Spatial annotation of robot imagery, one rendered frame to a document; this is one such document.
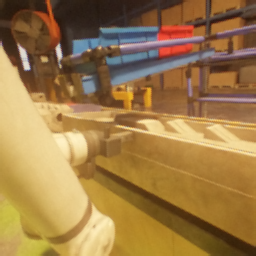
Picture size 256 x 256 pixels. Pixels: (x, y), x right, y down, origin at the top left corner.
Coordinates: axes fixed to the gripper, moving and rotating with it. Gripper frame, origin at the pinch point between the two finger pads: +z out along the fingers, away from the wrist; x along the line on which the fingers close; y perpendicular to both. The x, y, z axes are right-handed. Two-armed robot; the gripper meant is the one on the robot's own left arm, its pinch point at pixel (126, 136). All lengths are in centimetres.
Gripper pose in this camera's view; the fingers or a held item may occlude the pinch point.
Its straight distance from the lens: 56.4
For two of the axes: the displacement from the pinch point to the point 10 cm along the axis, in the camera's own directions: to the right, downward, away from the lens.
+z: 7.1, -1.2, 6.9
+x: -7.0, -1.5, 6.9
